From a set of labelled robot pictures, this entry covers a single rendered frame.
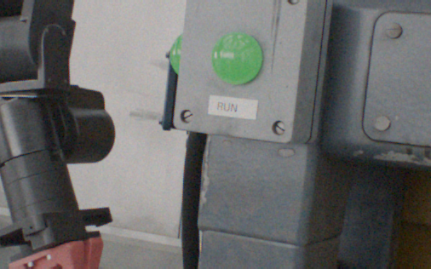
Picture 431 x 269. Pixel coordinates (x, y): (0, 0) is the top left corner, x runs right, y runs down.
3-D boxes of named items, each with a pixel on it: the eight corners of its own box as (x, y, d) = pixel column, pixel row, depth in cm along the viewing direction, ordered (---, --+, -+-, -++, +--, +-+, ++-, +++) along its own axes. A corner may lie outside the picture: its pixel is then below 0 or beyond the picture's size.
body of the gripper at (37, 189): (117, 226, 89) (94, 147, 90) (43, 235, 80) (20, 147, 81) (61, 248, 92) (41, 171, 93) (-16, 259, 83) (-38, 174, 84)
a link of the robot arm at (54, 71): (-36, 31, 89) (42, 21, 84) (48, 43, 99) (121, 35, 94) (-32, 168, 88) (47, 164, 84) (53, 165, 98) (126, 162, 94)
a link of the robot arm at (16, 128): (-34, 107, 87) (14, 83, 84) (20, 110, 93) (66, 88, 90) (-13, 183, 86) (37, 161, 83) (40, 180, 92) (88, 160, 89)
